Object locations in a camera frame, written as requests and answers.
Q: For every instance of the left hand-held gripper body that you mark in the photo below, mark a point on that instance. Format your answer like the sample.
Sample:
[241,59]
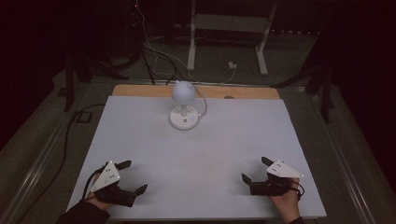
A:
[107,175]

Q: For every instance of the person's left hand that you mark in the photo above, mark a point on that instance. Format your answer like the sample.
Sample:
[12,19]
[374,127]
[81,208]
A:
[98,202]

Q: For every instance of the white round desk lamp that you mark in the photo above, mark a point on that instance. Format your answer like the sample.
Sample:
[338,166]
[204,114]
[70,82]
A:
[183,92]

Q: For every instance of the black stand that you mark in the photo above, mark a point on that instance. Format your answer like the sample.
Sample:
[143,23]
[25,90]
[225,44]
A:
[326,99]
[69,90]

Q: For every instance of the white power strip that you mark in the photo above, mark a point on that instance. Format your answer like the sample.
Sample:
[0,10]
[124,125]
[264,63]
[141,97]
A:
[295,32]

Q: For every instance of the person's right hand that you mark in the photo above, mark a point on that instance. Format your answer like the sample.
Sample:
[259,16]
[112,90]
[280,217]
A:
[288,205]

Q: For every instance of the white metal stand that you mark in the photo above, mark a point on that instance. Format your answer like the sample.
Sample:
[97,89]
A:
[191,46]

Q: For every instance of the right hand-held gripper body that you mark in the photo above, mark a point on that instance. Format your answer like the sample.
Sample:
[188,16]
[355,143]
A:
[271,188]

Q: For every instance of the white plug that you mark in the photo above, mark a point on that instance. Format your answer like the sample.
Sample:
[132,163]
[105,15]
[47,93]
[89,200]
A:
[232,65]

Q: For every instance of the black floor box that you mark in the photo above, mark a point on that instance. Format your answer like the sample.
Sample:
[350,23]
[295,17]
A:
[83,117]

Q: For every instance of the white table mat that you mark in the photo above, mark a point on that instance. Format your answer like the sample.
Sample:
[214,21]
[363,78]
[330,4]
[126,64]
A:
[202,161]

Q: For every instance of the metal floor rail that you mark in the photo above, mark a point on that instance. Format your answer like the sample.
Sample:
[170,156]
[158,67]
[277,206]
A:
[345,168]
[34,177]

